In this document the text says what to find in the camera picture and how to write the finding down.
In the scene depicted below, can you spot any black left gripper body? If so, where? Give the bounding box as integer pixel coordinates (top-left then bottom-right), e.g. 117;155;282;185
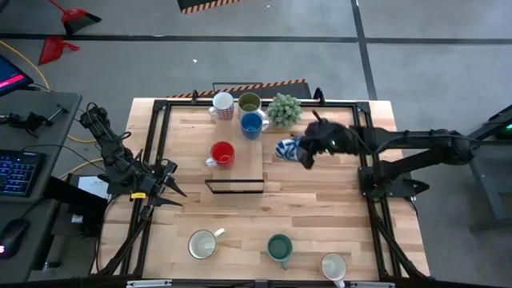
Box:
138;163;173;199

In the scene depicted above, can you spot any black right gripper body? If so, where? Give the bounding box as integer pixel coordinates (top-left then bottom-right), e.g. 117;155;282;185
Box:
302;119;361;157

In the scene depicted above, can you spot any blue white patterned mug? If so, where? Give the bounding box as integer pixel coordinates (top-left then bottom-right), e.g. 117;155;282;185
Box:
274;135;305;163

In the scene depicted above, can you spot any blue mug white handle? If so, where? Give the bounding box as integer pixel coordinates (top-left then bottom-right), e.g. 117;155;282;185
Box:
239;110;271;142

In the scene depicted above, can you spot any red mug white handle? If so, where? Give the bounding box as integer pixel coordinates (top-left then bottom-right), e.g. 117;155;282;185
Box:
204;141;237;170

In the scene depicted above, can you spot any yellow mug white handle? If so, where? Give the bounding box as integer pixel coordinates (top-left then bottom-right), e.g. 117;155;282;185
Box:
187;227;226;260

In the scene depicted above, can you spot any olive green mug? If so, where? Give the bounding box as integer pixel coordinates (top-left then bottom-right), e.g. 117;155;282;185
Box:
237;91;263;119

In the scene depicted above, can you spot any red lattice mug blue rim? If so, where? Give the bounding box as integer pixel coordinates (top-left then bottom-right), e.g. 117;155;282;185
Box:
207;91;236;122

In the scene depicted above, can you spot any sage green faceted mug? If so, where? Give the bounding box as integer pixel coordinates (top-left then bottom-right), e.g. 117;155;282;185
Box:
266;234;294;271

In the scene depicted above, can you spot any grey patterned mug red rim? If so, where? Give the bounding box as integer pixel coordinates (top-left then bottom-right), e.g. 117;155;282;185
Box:
320;253;348;288

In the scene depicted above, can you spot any potted green succulent plant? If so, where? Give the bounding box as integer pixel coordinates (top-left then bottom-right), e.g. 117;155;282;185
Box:
266;93;303;130

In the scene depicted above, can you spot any white paper sheet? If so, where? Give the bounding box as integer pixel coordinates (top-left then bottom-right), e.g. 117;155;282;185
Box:
77;174;110;200

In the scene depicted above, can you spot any black-framed wooden shelf riser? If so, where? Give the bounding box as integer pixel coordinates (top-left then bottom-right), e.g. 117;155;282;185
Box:
204;114;266;195

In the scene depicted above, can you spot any black equipment unit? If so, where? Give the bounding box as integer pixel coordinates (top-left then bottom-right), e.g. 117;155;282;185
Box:
42;174;110;238

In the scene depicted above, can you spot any backlit black keyboard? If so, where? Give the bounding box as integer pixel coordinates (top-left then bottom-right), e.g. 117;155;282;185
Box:
0;148;46;198

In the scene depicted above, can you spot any black desk clamp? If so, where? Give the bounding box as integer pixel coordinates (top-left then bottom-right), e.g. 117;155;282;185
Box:
0;104;70;139

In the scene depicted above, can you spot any grey computer desk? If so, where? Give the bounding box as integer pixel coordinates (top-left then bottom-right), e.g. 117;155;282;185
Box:
0;91;84;284

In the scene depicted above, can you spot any black computer mouse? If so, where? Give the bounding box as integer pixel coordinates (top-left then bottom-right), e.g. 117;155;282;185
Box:
0;218;31;260

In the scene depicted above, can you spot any black side stand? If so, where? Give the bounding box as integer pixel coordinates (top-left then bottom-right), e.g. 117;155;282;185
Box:
467;102;512;223

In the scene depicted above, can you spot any red hand dustpan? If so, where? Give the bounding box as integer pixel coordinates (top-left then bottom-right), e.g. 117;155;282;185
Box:
37;35;81;67

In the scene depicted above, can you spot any dark desk monitor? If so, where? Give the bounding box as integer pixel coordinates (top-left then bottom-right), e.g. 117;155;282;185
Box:
0;54;35;98

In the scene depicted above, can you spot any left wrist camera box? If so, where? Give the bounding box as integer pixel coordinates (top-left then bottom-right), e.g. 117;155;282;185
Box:
161;158;179;177

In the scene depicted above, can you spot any black aluminium rig frame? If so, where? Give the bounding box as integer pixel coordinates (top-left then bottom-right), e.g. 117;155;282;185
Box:
91;87;431;288

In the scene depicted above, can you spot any silver metal bracket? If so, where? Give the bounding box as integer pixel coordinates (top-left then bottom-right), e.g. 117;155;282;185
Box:
126;278;174;288
348;281;396;288

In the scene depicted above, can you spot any yellow floor cable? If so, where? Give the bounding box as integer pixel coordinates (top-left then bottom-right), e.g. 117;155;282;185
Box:
0;39;106;179

